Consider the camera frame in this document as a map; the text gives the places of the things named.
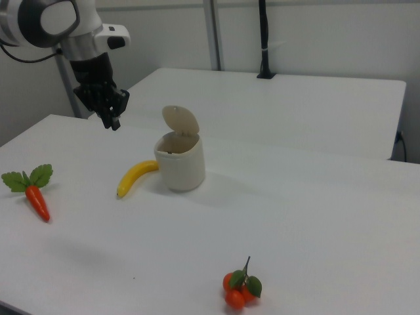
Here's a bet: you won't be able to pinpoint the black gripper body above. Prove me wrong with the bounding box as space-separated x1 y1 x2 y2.
70 52 131 119

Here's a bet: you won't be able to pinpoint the beige garbage bin with lid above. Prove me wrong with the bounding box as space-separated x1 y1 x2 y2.
153 104 207 193

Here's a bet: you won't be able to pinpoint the yellow toy banana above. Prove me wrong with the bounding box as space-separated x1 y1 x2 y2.
116 159 161 199

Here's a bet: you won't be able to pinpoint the orange toy carrot green leaves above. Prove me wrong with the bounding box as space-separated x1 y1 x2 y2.
1 163 54 222

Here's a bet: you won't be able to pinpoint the black pole with base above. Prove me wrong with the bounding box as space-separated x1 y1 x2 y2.
256 0 276 80

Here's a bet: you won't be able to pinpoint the toy tangerine bunch with leaves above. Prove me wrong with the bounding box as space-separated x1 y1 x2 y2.
222 255 263 310

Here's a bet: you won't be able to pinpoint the slanted grey metal post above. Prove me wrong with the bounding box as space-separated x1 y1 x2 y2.
55 54 83 119

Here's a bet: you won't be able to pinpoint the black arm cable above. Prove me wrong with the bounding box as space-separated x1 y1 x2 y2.
0 41 64 64

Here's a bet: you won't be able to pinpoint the grey metal wall post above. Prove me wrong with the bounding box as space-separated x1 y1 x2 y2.
202 0 227 72

